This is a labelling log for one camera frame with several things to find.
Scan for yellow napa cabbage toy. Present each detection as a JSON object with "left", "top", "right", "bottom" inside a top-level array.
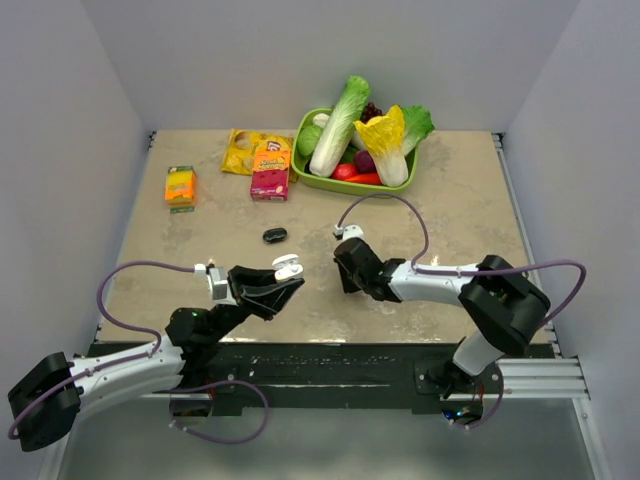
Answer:
[{"left": 353, "top": 105, "right": 409, "bottom": 188}]

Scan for red snack box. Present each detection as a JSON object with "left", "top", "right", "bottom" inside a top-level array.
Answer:
[{"left": 249, "top": 150, "right": 291, "bottom": 201}]

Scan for green napa cabbage toy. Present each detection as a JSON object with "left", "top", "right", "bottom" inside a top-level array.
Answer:
[{"left": 309, "top": 76, "right": 370, "bottom": 177}]

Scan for orange toy carrot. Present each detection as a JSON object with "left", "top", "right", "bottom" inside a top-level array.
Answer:
[{"left": 345, "top": 173, "right": 382, "bottom": 185}]

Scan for white earbud charging case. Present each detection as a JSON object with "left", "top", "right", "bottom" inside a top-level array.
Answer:
[{"left": 272, "top": 254, "right": 304, "bottom": 283}]

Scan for black base frame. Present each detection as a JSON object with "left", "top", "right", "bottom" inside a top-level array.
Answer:
[{"left": 170, "top": 342, "right": 502, "bottom": 423}]

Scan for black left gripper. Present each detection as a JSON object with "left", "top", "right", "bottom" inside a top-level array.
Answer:
[{"left": 207, "top": 265, "right": 303, "bottom": 343}]

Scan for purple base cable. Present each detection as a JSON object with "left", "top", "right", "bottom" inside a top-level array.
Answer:
[{"left": 168, "top": 379, "right": 271, "bottom": 445}]

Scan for green lettuce leaf toy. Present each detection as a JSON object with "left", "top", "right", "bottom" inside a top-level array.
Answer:
[{"left": 401, "top": 105, "right": 435, "bottom": 156}]

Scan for yellow chips bag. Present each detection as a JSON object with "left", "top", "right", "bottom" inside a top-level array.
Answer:
[{"left": 221, "top": 129, "right": 294, "bottom": 175}]

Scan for green round toy vegetable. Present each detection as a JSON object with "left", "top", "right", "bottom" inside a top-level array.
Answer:
[{"left": 296, "top": 124, "right": 324, "bottom": 156}]

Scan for green plastic tray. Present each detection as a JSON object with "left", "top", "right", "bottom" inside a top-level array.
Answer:
[{"left": 291, "top": 108, "right": 419, "bottom": 196}]

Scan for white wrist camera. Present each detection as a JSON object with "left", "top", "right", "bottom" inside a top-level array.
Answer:
[
  {"left": 333, "top": 224, "right": 364, "bottom": 242},
  {"left": 194, "top": 263, "right": 233, "bottom": 305}
]

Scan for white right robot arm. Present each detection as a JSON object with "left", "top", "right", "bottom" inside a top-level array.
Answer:
[{"left": 269, "top": 233, "right": 518, "bottom": 343}]

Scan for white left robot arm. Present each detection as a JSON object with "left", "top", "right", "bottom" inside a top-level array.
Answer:
[{"left": 7, "top": 264, "right": 305, "bottom": 452}]

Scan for purple camera cable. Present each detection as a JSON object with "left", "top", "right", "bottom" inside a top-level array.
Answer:
[
  {"left": 7, "top": 260, "right": 201, "bottom": 441},
  {"left": 338, "top": 193, "right": 588, "bottom": 331}
]

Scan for white toy garlic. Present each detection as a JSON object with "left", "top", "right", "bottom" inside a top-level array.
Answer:
[{"left": 312, "top": 113, "right": 330, "bottom": 129}]

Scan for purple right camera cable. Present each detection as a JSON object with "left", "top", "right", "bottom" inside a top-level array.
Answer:
[{"left": 338, "top": 193, "right": 588, "bottom": 331}]

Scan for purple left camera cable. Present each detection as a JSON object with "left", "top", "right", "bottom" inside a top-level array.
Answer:
[{"left": 7, "top": 260, "right": 201, "bottom": 441}]

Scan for purple toy onion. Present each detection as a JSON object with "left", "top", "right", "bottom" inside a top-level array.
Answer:
[{"left": 353, "top": 150, "right": 377, "bottom": 174}]

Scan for black earbud charging case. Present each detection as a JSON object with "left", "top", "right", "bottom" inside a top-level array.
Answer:
[{"left": 262, "top": 227, "right": 288, "bottom": 244}]

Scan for red toy tomato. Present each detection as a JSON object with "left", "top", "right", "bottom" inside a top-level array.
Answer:
[{"left": 331, "top": 163, "right": 358, "bottom": 181}]

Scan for orange sponge pack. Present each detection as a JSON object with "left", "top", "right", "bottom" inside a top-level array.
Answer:
[{"left": 164, "top": 166, "right": 197, "bottom": 213}]

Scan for dark toy grapes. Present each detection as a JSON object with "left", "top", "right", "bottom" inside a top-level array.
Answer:
[{"left": 360, "top": 102, "right": 383, "bottom": 123}]

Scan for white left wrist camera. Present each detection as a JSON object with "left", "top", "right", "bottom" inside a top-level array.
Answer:
[{"left": 194, "top": 263, "right": 233, "bottom": 305}]

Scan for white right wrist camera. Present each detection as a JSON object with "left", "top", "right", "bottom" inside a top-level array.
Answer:
[{"left": 333, "top": 224, "right": 364, "bottom": 242}]

